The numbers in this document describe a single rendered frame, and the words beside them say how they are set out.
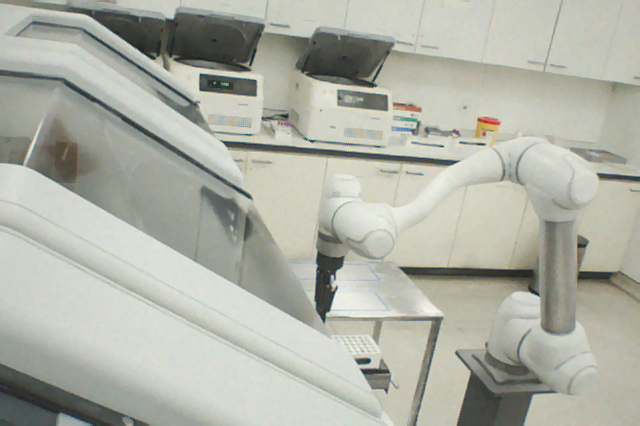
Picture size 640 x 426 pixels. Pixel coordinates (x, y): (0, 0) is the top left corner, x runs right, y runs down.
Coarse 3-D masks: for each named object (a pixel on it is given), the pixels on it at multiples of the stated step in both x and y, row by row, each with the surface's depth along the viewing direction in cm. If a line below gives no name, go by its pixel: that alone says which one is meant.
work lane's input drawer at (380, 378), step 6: (384, 366) 189; (366, 372) 186; (372, 372) 187; (378, 372) 187; (384, 372) 188; (390, 372) 188; (366, 378) 185; (372, 378) 186; (378, 378) 187; (384, 378) 187; (390, 378) 188; (372, 384) 187; (378, 384) 187; (384, 384) 188; (396, 384) 192
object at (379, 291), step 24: (312, 264) 250; (360, 264) 257; (384, 264) 261; (312, 288) 230; (360, 288) 236; (384, 288) 239; (408, 288) 242; (336, 312) 215; (360, 312) 218; (384, 312) 221; (408, 312) 224; (432, 312) 226; (432, 336) 227; (384, 408) 262
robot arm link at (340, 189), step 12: (336, 180) 166; (348, 180) 166; (324, 192) 168; (336, 192) 166; (348, 192) 165; (360, 192) 168; (324, 204) 167; (336, 204) 164; (324, 216) 167; (324, 228) 170
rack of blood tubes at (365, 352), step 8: (336, 336) 191; (344, 336) 192; (352, 336) 193; (360, 336) 193; (368, 336) 194; (344, 344) 188; (352, 344) 189; (360, 344) 189; (368, 344) 190; (376, 344) 190; (352, 352) 184; (360, 352) 185; (368, 352) 186; (376, 352) 186; (360, 360) 191; (368, 360) 192; (376, 360) 186
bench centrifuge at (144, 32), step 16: (80, 0) 359; (96, 16) 369; (112, 16) 369; (128, 16) 369; (144, 16) 368; (160, 16) 371; (112, 32) 387; (128, 32) 388; (144, 32) 387; (160, 32) 385; (144, 48) 407; (160, 48) 396; (160, 64) 375
